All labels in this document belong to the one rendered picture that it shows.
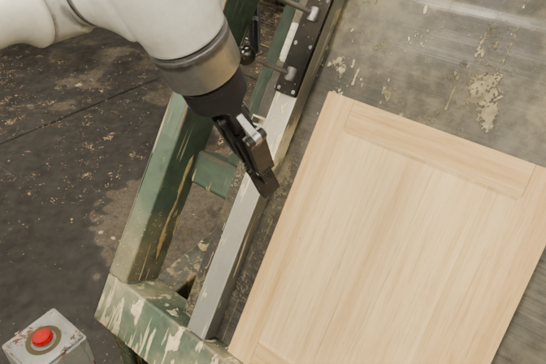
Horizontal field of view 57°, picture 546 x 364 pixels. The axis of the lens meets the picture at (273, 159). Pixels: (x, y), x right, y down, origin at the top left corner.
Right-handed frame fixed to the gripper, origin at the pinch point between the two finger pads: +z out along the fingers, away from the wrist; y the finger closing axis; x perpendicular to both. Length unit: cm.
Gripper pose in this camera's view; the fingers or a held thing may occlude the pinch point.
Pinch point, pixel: (262, 175)
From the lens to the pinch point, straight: 72.5
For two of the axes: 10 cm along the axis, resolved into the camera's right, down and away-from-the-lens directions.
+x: -7.5, 6.2, -2.1
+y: -5.9, -4.9, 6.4
